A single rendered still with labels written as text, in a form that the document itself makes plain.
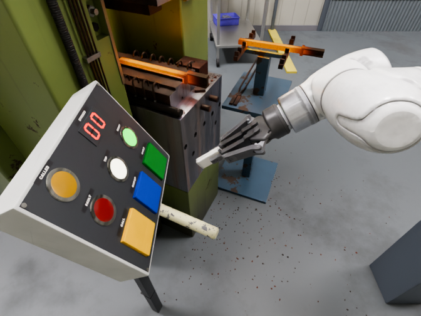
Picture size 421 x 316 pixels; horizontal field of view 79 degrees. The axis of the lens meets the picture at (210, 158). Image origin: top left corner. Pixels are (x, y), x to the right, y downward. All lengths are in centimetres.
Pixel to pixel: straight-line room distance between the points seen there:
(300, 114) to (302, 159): 164
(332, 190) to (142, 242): 168
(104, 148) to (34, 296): 134
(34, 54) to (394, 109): 72
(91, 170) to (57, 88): 34
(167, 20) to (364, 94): 102
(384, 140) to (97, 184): 47
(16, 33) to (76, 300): 132
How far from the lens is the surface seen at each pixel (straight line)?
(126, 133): 63
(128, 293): 161
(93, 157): 54
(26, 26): 75
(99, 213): 50
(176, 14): 125
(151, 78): 107
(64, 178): 48
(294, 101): 57
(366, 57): 58
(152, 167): 65
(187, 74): 102
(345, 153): 239
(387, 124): 40
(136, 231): 55
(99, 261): 53
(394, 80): 43
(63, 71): 81
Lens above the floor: 149
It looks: 46 degrees down
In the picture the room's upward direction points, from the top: straight up
